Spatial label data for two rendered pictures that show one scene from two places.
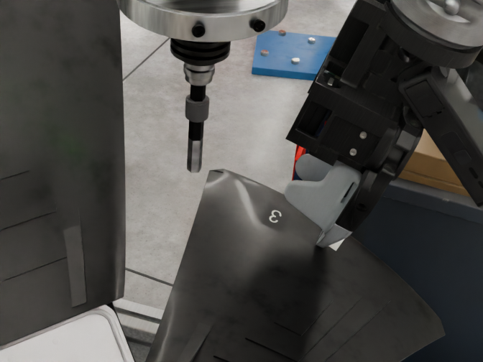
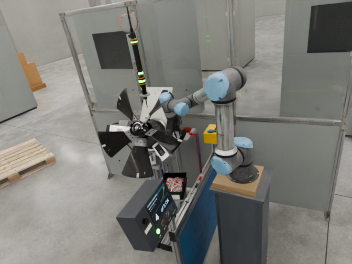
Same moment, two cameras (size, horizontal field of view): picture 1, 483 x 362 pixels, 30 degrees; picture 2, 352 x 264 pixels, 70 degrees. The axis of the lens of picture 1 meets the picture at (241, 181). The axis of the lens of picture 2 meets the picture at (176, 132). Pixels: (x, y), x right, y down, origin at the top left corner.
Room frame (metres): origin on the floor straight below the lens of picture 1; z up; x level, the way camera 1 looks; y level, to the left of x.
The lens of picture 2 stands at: (0.91, -1.55, 1.98)
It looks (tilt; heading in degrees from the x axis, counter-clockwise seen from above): 27 degrees down; 104
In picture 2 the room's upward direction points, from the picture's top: 9 degrees counter-clockwise
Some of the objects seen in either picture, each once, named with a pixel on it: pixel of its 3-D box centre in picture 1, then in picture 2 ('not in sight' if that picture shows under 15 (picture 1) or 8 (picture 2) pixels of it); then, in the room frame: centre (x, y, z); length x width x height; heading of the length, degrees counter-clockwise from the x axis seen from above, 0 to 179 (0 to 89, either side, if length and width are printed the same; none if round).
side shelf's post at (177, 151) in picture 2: not in sight; (180, 169); (0.35, 0.58, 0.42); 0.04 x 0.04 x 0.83; 76
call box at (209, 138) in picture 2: not in sight; (212, 134); (0.76, 0.22, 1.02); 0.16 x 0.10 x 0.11; 76
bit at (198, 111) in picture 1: (196, 122); not in sight; (0.34, 0.02, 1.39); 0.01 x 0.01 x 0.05
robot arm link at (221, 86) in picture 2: not in sight; (224, 125); (0.87, -0.41, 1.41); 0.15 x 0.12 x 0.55; 52
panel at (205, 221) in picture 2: not in sight; (203, 223); (0.66, -0.16, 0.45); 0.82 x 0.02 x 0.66; 76
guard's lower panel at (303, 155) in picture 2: not in sight; (195, 155); (0.51, 0.72, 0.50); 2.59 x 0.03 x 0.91; 166
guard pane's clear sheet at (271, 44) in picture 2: not in sight; (184, 61); (0.51, 0.72, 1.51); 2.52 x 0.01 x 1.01; 166
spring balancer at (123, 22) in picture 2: not in sight; (128, 23); (0.07, 0.69, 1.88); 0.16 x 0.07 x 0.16; 21
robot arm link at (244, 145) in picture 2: not in sight; (241, 150); (0.95, -0.31, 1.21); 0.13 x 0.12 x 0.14; 52
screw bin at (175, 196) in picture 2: not in sight; (173, 185); (0.49, -0.19, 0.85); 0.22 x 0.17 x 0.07; 91
